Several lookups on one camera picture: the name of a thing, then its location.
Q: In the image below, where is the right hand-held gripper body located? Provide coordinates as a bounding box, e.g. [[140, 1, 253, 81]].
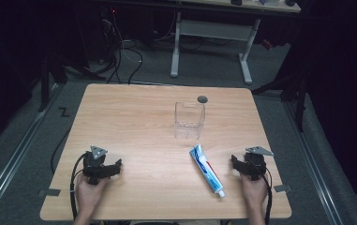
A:
[[242, 145, 275, 182]]

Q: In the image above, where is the small red object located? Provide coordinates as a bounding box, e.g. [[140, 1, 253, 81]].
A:
[[260, 38, 275, 52]]

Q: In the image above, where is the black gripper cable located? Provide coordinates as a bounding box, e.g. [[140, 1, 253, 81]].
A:
[[260, 162, 275, 225], [69, 152, 88, 220]]

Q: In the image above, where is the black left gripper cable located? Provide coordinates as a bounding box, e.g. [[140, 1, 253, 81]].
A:
[[69, 152, 88, 220]]

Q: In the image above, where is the black stand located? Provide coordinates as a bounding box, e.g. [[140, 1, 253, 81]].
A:
[[37, 51, 107, 113], [250, 60, 309, 133]]

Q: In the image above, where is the grey tape piece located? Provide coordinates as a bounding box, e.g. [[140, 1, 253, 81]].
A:
[[273, 184, 293, 193], [37, 187, 62, 198]]

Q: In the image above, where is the clear plastic container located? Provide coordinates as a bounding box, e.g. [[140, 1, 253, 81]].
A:
[[173, 100, 206, 141]]

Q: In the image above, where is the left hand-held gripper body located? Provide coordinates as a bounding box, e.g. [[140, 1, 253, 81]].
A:
[[82, 145, 109, 186]]

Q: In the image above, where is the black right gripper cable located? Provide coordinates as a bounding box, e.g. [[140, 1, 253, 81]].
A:
[[260, 162, 275, 225]]

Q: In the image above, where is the desk with white legs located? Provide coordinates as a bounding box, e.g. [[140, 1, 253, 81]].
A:
[[169, 0, 302, 85]]

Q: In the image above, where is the thin black floor cable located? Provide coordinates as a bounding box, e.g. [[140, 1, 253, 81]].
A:
[[50, 126, 73, 175]]

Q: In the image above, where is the bundle of floor cables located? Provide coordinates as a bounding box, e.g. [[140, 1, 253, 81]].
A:
[[97, 7, 144, 85]]

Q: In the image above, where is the person's right hand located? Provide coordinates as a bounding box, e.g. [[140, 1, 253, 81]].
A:
[[239, 172, 269, 208]]

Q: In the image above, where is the person's left hand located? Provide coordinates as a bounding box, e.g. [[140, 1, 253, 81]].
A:
[[74, 172, 109, 218]]

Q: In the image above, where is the blue and white toothpaste tube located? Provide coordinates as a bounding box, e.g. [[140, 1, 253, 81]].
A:
[[188, 142, 227, 200]]

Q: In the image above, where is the metal floor rail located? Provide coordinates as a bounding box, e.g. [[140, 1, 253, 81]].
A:
[[282, 98, 345, 225], [0, 82, 66, 221]]

